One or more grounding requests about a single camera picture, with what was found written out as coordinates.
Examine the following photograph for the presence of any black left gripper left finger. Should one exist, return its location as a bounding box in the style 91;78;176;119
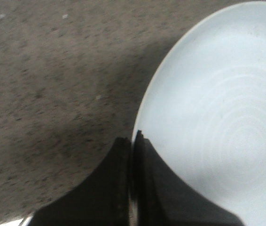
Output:
31;137;131;226

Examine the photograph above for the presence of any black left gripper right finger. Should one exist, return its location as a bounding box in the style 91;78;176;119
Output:
131;131;243;226

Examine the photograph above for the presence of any light blue round plate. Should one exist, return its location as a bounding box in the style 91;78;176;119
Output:
133;1;266;226

